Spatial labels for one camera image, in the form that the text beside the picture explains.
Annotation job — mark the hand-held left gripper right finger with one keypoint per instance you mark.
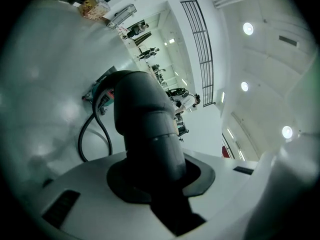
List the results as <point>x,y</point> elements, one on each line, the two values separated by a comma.
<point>287,174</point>

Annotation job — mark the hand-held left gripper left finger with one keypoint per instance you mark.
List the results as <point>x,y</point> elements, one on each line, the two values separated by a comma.
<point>95,184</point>

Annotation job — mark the round ceiling light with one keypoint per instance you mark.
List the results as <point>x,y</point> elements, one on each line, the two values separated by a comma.
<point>248,28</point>
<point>287,131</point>
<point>244,86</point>

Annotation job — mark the ceiling air vent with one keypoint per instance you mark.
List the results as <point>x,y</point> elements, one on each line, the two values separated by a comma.
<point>288,41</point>

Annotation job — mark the black metal railing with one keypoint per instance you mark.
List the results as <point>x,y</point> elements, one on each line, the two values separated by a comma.
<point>203,54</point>

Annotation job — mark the clear plastic storage box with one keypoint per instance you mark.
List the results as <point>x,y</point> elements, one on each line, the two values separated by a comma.
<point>123,15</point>

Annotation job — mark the cardboard box with packets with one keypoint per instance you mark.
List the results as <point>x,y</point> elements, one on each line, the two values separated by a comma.
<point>93,6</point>

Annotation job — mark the red wall panel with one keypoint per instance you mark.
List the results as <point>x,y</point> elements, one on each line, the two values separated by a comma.
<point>225,151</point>

